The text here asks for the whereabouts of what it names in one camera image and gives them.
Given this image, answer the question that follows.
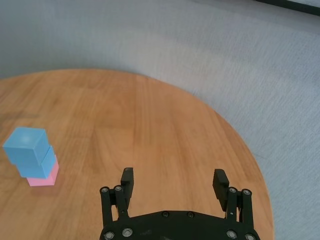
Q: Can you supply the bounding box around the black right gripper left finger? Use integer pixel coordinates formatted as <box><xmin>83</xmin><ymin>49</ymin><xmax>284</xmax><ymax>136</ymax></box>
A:
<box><xmin>99</xmin><ymin>167</ymin><xmax>136</xmax><ymax>227</ymax></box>

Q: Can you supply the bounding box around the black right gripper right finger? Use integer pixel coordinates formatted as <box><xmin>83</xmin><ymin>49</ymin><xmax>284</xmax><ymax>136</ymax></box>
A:
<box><xmin>211</xmin><ymin>169</ymin><xmax>255</xmax><ymax>226</ymax></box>

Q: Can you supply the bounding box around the pink building block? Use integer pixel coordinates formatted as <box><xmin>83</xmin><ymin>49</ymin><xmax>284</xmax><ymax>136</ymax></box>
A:
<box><xmin>26</xmin><ymin>161</ymin><xmax>60</xmax><ymax>187</ymax></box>

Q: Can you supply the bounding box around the blue building block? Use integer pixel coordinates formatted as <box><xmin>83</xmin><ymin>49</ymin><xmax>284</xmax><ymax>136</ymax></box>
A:
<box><xmin>15</xmin><ymin>145</ymin><xmax>57</xmax><ymax>179</ymax></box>
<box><xmin>2</xmin><ymin>126</ymin><xmax>50</xmax><ymax>167</ymax></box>

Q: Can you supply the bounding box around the black wall trim strip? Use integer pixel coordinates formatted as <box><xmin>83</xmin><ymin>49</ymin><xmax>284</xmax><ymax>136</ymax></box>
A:
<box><xmin>254</xmin><ymin>0</ymin><xmax>320</xmax><ymax>16</ymax></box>

